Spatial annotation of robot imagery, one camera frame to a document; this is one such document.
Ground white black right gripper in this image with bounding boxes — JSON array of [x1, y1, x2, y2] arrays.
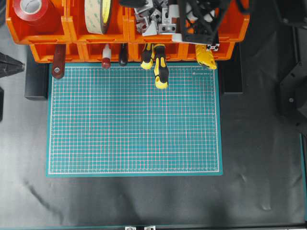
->
[[158, 4, 183, 43]]

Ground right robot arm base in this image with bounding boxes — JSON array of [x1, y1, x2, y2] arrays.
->
[[274, 0, 307, 136]]

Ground black right rack foot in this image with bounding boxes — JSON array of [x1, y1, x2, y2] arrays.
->
[[218, 43, 244, 95]]

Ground orange container rack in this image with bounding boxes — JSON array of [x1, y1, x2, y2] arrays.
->
[[5, 0, 250, 64]]

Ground black rack foot tray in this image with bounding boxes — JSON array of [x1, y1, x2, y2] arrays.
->
[[24, 46, 49, 101]]

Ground yellow black short screwdriver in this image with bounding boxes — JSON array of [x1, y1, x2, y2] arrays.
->
[[141, 43, 155, 69]]

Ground black aluminium extrusion profile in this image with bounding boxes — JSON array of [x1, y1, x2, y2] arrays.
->
[[207, 38, 220, 52]]

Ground beige double-sided tape roll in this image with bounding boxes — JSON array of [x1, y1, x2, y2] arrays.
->
[[84, 0, 112, 35]]

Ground green cutting mat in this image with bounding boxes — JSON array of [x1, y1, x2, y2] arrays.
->
[[46, 62, 223, 177]]

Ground red tape roll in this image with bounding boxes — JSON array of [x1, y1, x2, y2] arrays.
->
[[13, 0, 61, 33]]

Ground black table cover sheet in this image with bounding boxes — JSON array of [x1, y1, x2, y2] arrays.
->
[[0, 20, 305, 229]]

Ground silver corner bracket upper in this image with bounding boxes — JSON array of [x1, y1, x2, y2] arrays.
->
[[134, 7, 156, 21]]

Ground silver corner bracket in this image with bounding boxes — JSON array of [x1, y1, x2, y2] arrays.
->
[[142, 21, 158, 36], [134, 7, 156, 21]]

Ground yellow tool handle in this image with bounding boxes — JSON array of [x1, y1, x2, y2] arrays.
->
[[195, 44, 217, 69]]

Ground dark brown tool handle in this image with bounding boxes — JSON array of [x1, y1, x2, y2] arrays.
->
[[118, 43, 128, 67]]

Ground yellow black screwdriver handle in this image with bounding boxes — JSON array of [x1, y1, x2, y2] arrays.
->
[[153, 44, 169, 89]]

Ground red white tool handle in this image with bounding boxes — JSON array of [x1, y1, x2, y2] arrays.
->
[[102, 44, 112, 69]]

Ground brown wooden tool handle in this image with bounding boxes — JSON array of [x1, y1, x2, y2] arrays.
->
[[52, 44, 66, 79]]

